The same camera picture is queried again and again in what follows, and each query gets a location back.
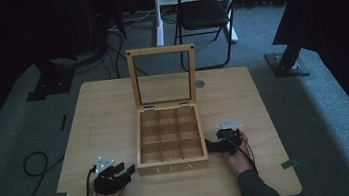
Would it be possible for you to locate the black stand base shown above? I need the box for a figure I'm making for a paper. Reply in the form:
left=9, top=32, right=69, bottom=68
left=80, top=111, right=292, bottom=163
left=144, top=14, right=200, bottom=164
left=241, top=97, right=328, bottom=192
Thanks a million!
left=21, top=55, right=80, bottom=103

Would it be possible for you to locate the black tape strip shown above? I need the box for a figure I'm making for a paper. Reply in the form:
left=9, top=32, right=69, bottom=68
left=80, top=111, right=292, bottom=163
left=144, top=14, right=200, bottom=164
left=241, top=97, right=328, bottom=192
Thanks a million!
left=58, top=113, right=70, bottom=132

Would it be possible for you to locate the person's right hand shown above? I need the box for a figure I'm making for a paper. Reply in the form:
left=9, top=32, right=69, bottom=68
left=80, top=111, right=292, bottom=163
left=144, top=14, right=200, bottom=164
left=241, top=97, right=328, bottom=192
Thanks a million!
left=221, top=130, right=256, bottom=177

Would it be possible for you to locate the white desk frame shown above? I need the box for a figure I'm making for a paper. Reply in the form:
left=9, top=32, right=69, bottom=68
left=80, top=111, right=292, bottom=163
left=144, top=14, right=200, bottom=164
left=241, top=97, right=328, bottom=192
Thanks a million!
left=149, top=0, right=240, bottom=53

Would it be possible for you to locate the wooden compartment box with lid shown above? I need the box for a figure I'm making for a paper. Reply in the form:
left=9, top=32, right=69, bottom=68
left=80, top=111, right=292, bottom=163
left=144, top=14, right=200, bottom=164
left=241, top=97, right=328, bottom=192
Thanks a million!
left=121, top=41, right=211, bottom=178

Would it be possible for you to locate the white cable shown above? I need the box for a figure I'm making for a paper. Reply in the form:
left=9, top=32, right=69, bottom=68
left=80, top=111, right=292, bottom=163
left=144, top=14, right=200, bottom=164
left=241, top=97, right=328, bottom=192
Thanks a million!
left=107, top=8, right=159, bottom=32

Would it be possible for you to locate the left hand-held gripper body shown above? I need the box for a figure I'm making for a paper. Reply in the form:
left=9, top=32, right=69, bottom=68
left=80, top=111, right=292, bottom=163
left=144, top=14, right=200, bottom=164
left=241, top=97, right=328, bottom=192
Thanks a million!
left=90, top=153, right=126, bottom=196

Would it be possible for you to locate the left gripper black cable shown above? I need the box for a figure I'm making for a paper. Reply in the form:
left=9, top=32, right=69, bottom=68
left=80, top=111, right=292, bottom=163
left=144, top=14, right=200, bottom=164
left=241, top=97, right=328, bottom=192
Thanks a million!
left=81, top=165, right=101, bottom=196

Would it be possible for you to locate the black floor cable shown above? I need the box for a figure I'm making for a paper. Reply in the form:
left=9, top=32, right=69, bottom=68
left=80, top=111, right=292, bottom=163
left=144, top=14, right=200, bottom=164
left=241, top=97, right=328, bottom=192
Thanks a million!
left=0, top=148, right=72, bottom=196

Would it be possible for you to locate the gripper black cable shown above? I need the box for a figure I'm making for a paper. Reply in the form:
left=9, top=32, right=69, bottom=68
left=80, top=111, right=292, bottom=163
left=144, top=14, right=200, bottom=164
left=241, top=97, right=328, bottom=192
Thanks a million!
left=229, top=133, right=260, bottom=177
left=81, top=165, right=101, bottom=196

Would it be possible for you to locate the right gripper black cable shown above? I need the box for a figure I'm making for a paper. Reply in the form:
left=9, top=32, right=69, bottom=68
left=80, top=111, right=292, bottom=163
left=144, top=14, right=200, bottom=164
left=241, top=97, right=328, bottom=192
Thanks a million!
left=229, top=133, right=260, bottom=177

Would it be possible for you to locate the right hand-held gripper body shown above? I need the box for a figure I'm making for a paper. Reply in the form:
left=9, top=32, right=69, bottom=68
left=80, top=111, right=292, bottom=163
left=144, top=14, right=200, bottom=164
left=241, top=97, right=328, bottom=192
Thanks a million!
left=214, top=117, right=247, bottom=158

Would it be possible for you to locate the black slanted stand with base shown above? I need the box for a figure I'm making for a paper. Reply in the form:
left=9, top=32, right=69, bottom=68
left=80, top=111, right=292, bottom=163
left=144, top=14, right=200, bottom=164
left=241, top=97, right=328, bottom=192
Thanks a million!
left=263, top=38, right=312, bottom=81

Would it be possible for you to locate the black folding chair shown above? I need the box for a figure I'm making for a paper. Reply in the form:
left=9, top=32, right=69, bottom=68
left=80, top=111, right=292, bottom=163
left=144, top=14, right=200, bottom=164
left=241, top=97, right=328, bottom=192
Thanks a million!
left=169, top=0, right=253, bottom=74

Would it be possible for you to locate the bundle of black cables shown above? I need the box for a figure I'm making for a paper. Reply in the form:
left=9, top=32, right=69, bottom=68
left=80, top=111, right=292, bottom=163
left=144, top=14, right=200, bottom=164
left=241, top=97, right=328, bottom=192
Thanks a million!
left=96, top=21, right=149, bottom=82

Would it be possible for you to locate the round metal table grommet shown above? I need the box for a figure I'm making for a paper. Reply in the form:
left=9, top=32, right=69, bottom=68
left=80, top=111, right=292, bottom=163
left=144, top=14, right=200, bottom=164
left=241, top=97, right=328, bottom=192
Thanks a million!
left=193, top=78, right=206, bottom=89

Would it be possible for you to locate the dark curtain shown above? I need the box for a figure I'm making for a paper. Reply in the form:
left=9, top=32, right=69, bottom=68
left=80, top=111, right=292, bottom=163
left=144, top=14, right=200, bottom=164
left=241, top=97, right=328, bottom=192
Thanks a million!
left=237, top=0, right=349, bottom=176

